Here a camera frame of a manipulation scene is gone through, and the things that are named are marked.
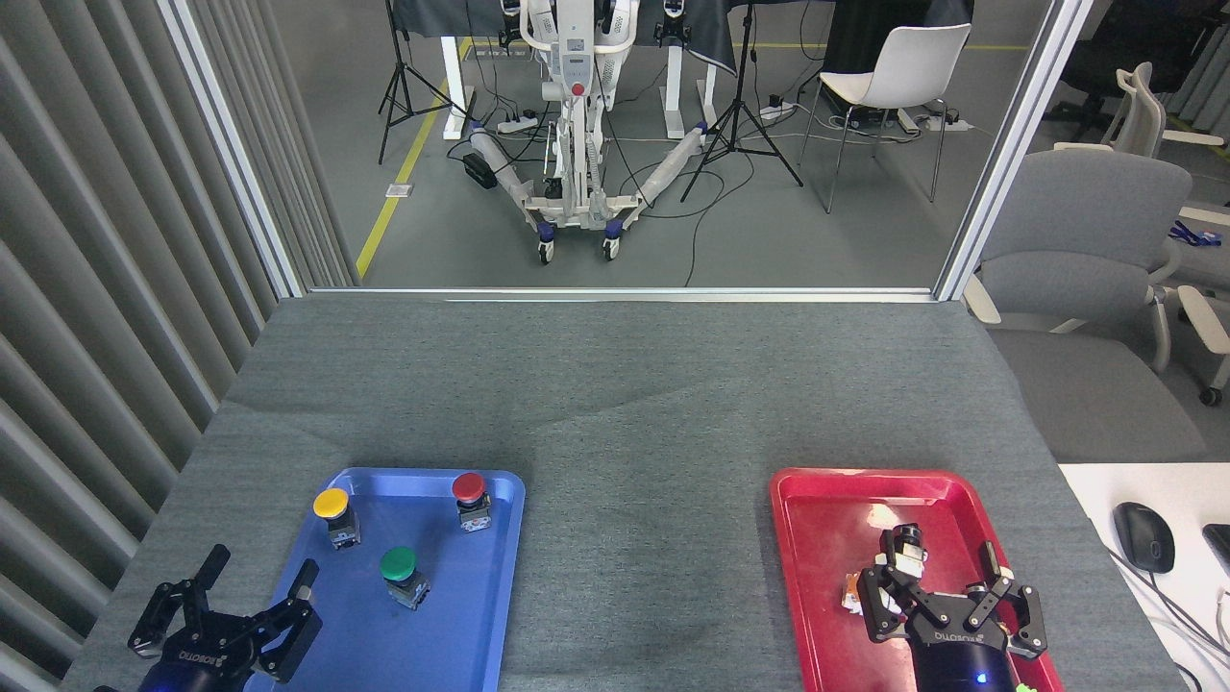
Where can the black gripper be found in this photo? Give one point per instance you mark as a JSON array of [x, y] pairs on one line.
[[961, 654], [197, 658]]

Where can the black tripod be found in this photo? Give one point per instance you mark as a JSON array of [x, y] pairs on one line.
[[402, 86], [738, 125]]

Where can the black computer mouse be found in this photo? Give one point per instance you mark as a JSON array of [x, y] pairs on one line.
[[1143, 538]]

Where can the silver frame rail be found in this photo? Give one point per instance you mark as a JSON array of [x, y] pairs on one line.
[[625, 293]]

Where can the black keyboard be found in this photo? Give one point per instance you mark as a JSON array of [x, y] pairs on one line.
[[1220, 548]]

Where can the green push button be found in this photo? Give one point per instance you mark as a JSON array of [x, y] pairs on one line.
[[398, 563]]

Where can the white table leg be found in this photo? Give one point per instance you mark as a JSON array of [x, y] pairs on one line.
[[454, 86], [677, 91]]

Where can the silver post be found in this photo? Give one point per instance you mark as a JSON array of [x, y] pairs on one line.
[[231, 144], [1009, 154]]

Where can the black knob switch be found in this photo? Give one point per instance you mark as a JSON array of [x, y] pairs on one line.
[[908, 543]]

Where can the metal floor plate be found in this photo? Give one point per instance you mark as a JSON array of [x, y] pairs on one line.
[[399, 190]]

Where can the black table cloth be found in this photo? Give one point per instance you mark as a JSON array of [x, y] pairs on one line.
[[711, 34]]

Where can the yellow push button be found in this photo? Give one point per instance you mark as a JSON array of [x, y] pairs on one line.
[[331, 503]]

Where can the grey felt table cloth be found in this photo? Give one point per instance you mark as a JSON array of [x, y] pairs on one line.
[[625, 413]]

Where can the white stand on wheels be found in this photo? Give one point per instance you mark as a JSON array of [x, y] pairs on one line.
[[577, 96]]

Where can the black power brick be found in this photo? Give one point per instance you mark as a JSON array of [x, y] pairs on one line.
[[479, 171]]

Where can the red plastic tray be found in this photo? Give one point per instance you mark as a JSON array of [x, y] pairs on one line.
[[826, 557]]

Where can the grey office chair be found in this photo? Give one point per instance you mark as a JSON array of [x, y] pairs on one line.
[[1086, 221]]

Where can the white shell chair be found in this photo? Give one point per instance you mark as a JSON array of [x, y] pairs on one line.
[[913, 67]]

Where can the white desk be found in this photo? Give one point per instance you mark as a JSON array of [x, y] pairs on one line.
[[1105, 500]]

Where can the white and orange switch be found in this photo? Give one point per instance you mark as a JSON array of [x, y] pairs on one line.
[[850, 594]]

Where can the office chair with white armrest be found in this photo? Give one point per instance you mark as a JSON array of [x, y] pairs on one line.
[[1206, 327]]

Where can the white power strip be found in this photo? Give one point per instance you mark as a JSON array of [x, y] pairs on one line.
[[947, 122], [516, 124], [776, 111]]

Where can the red push button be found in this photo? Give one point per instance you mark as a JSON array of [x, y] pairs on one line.
[[468, 487]]

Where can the blue plastic tray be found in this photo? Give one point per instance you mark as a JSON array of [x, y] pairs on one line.
[[432, 634]]

